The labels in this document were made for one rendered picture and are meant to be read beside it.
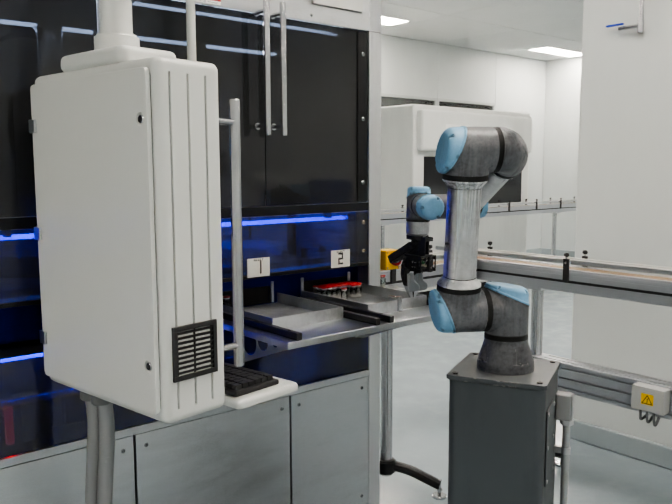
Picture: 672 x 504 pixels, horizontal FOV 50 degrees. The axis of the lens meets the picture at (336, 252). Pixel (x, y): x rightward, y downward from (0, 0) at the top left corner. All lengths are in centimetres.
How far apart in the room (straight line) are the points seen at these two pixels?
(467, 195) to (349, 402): 107
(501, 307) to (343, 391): 86
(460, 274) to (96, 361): 91
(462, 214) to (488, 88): 874
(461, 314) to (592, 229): 180
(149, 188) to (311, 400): 124
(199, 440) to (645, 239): 215
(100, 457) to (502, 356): 104
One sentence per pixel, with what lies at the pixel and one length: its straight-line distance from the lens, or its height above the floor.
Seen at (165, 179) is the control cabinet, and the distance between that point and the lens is 148.
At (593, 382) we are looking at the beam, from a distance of 301.
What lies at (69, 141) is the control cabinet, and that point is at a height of 139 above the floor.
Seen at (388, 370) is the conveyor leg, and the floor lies 52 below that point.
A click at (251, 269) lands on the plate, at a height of 102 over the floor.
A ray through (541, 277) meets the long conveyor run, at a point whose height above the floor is 89.
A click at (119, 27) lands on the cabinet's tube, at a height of 164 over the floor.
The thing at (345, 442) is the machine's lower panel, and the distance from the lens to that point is 266.
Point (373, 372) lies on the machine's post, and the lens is 267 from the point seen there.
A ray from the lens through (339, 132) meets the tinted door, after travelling 248.
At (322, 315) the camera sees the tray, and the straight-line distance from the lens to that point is 212.
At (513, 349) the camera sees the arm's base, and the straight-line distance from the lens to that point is 196.
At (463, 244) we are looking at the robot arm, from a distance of 185.
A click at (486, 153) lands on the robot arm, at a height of 136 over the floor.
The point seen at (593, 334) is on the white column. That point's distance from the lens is 366.
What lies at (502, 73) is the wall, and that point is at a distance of 1082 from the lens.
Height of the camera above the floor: 133
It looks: 7 degrees down
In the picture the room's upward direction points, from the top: straight up
